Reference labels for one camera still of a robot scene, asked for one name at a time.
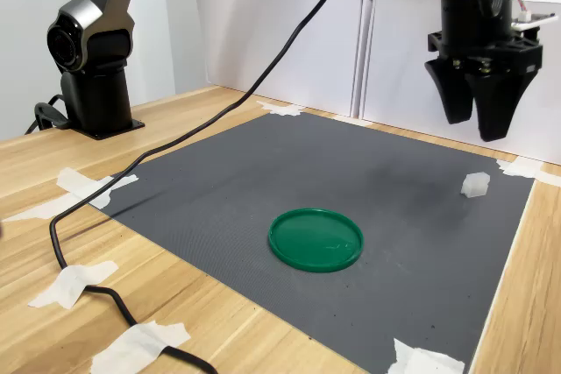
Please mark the small white plastic terminal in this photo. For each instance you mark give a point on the small white plastic terminal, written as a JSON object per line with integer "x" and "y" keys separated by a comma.
{"x": 474, "y": 185}

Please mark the round green lid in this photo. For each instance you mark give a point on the round green lid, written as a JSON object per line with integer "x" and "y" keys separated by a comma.
{"x": 315, "y": 240}

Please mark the white tape piece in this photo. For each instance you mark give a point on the white tape piece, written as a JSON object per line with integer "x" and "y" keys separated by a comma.
{"x": 282, "y": 108}
{"x": 521, "y": 169}
{"x": 421, "y": 361}

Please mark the pale grey partition panel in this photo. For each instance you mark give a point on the pale grey partition panel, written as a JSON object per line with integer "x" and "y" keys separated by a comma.
{"x": 263, "y": 32}
{"x": 394, "y": 32}

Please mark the dark grey mat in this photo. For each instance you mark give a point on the dark grey mat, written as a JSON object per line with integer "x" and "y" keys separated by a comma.
{"x": 307, "y": 164}

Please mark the white tape crossed strips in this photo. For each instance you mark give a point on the white tape crossed strips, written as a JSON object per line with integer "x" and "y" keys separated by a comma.
{"x": 70, "y": 179}

